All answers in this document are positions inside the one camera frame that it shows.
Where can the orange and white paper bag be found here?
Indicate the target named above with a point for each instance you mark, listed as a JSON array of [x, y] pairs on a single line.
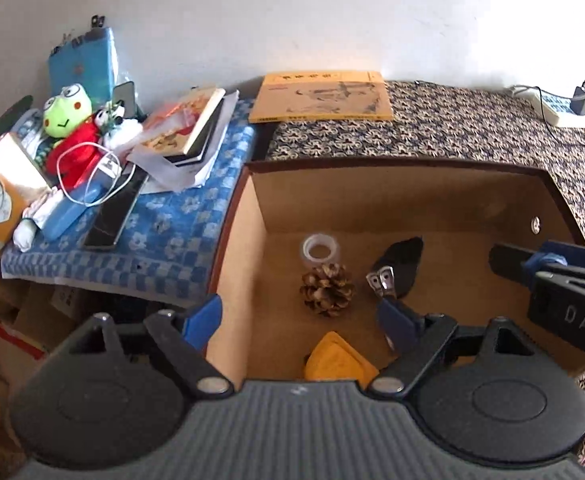
[[2, 190]]

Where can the black key fob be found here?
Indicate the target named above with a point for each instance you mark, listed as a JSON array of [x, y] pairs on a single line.
[[403, 259]]

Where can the clear plastic folder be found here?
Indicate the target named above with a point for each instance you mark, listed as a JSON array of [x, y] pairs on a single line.
[[167, 172]]

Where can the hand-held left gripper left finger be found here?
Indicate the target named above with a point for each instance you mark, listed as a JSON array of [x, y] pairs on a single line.
[[202, 322]]

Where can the white power strip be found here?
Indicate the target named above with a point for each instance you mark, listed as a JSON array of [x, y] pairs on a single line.
[[547, 107]]

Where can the dark oval object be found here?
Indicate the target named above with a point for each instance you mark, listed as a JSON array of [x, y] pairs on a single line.
[[12, 110]]

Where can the upright dark smartphone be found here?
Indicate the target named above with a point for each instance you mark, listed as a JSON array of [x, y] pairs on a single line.
[[125, 97]]

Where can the brown pine cone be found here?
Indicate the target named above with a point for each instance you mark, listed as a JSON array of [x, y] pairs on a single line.
[[327, 290]]

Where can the yellow book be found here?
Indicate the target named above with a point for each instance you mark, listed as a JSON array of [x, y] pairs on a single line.
[[317, 97]]

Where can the black charger adapter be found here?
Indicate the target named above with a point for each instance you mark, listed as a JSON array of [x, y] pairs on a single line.
[[581, 100]]

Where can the white rolled cloth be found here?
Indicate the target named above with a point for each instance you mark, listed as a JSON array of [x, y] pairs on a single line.
[[30, 230]]

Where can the blue checked cloth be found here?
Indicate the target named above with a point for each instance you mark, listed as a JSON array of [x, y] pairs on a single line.
[[172, 230]]

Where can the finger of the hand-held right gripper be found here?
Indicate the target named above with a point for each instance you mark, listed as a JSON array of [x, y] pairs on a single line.
[[512, 260]]

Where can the green frog plush toy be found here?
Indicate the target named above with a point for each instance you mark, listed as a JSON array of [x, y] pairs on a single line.
[[67, 112]]

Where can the brown cardboard box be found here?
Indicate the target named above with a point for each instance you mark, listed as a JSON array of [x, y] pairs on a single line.
[[322, 200]]

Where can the clear tape roll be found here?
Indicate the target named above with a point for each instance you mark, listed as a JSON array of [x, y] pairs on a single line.
[[305, 251]]

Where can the panda plush toy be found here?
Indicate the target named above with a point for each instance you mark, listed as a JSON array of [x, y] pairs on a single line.
[[117, 125]]

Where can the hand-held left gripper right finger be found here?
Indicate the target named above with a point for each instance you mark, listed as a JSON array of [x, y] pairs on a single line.
[[400, 325]]

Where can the blue bag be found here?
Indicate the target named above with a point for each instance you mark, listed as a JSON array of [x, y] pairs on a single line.
[[80, 67]]

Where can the blue case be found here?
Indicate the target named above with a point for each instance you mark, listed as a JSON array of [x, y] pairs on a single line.
[[65, 217]]

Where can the black smartphone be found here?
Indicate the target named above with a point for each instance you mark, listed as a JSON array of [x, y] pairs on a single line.
[[112, 215]]

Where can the illustrated paperback book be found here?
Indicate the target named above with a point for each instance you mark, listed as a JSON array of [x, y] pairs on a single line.
[[182, 125]]

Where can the pile of cardboard boxes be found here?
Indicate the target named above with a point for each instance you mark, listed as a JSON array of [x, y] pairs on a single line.
[[2, 400]]

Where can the dark covered book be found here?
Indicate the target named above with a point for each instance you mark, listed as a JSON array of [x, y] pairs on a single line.
[[212, 135]]

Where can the orange plastic case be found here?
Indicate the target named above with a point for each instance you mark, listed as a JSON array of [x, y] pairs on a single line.
[[337, 360]]

